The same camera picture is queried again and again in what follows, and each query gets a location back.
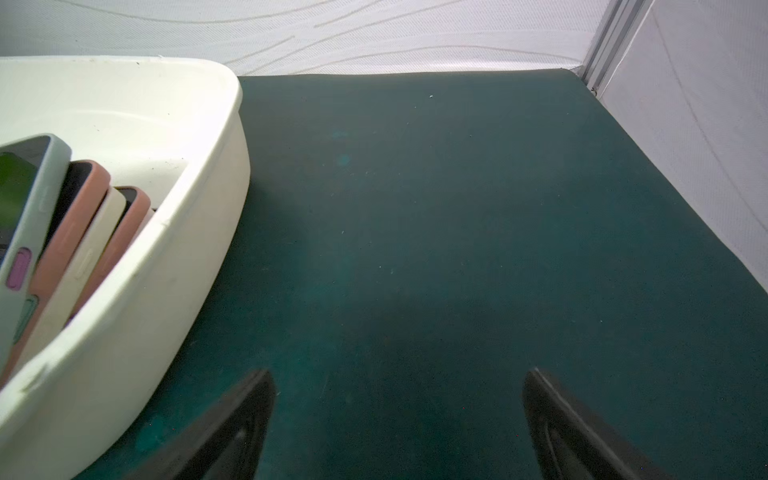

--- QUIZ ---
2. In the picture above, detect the green table mat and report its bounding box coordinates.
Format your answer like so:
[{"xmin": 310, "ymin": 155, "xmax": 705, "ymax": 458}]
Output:
[{"xmin": 84, "ymin": 70, "xmax": 767, "ymax": 479}]

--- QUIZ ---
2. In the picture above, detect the dark pink case phone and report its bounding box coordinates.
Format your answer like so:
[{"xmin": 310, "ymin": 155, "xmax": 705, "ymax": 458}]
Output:
[{"xmin": 68, "ymin": 186, "xmax": 154, "ymax": 322}]

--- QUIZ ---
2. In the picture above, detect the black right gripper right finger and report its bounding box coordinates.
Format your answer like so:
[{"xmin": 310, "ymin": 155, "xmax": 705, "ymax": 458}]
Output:
[{"xmin": 522, "ymin": 368, "xmax": 671, "ymax": 480}]

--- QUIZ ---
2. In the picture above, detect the mint green case phone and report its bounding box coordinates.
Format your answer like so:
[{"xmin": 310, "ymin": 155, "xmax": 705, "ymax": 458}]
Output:
[{"xmin": 1, "ymin": 134, "xmax": 71, "ymax": 365}]

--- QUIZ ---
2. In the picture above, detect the cream case phone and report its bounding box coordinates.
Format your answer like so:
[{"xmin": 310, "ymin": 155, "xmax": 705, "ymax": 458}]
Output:
[{"xmin": 4, "ymin": 187, "xmax": 126, "ymax": 378}]

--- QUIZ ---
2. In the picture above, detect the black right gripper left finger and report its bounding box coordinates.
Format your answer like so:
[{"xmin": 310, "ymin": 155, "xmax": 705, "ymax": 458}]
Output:
[{"xmin": 125, "ymin": 369, "xmax": 276, "ymax": 480}]

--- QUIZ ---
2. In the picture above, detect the white plastic storage box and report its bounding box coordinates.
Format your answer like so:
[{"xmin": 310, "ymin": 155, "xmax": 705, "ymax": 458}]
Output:
[{"xmin": 1, "ymin": 56, "xmax": 250, "ymax": 479}]

